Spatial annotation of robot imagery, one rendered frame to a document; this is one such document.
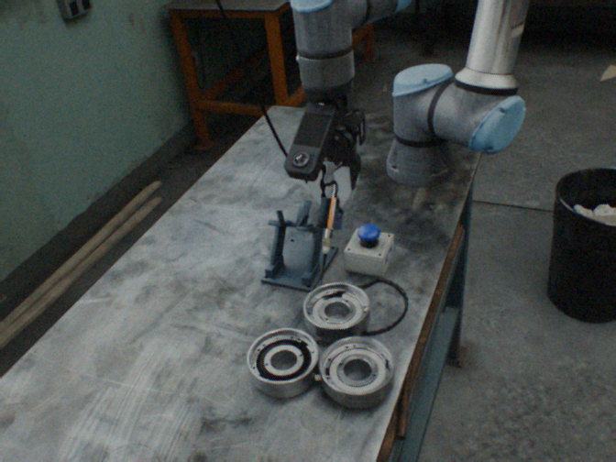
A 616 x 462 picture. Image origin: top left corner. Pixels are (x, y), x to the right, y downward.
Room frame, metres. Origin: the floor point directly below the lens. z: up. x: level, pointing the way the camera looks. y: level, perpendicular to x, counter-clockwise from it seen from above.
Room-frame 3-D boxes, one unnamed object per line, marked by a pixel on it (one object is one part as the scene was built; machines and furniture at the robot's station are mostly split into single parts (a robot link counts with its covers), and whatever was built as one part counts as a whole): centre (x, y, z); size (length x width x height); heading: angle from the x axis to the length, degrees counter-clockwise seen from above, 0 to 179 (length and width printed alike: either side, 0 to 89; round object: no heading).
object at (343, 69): (0.78, -0.06, 1.19); 0.08 x 0.08 x 0.05
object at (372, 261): (0.81, -0.11, 0.82); 0.08 x 0.07 x 0.05; 153
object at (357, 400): (0.54, -0.05, 0.82); 0.10 x 0.10 x 0.04
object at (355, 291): (0.67, -0.04, 0.82); 0.10 x 0.10 x 0.04
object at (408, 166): (1.11, -0.28, 0.85); 0.15 x 0.15 x 0.10
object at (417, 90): (1.11, -0.28, 0.97); 0.13 x 0.12 x 0.14; 37
